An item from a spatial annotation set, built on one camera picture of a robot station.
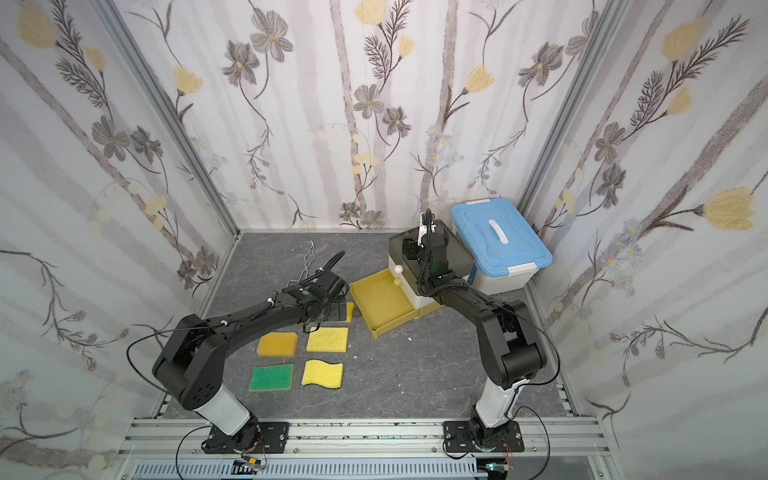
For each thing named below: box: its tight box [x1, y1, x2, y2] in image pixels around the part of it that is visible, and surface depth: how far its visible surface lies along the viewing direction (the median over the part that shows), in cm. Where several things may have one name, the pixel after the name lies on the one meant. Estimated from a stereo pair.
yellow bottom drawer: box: [349, 268, 443, 339], surface depth 97 cm
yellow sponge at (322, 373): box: [301, 359, 343, 388], surface depth 85 cm
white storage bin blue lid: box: [451, 198, 554, 295], surface depth 97 cm
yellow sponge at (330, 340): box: [306, 327, 349, 353], surface depth 92 cm
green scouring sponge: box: [248, 364, 294, 391], surface depth 84 cm
